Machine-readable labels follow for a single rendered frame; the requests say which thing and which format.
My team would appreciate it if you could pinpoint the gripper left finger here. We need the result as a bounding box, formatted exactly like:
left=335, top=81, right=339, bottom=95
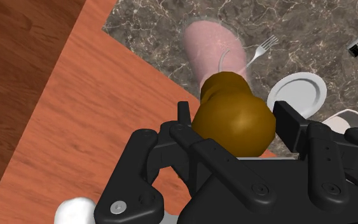
left=93, top=101, right=277, bottom=224

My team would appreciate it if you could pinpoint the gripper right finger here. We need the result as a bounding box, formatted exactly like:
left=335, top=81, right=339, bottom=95
left=272, top=100, right=358, bottom=214

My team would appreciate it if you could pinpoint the brown rounded vase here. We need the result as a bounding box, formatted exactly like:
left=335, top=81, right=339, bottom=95
left=191, top=71, right=277, bottom=158

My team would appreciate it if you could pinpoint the white cup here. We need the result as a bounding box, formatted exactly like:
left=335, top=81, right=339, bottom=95
left=321, top=108, right=358, bottom=135

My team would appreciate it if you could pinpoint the orange wooden counter cabinet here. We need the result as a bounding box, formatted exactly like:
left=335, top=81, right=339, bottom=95
left=0, top=0, right=279, bottom=224

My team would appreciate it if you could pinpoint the white plate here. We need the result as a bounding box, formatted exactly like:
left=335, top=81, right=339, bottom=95
left=266, top=71, right=327, bottom=119

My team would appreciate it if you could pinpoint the silver fork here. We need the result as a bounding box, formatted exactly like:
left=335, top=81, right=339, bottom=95
left=246, top=34, right=279, bottom=68

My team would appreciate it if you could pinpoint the pink translucent cup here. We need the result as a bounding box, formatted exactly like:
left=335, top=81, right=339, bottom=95
left=183, top=20, right=248, bottom=97

